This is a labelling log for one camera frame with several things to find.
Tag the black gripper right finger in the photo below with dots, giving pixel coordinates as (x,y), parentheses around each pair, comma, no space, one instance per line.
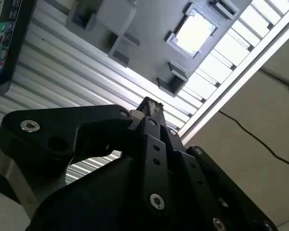
(207,183)

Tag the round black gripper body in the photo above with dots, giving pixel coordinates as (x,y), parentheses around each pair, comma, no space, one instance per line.
(98,204)

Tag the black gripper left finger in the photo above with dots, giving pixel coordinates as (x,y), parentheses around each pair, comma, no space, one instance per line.
(62,120)

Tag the silver square CPU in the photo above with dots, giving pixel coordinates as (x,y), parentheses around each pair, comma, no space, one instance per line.
(195,33)

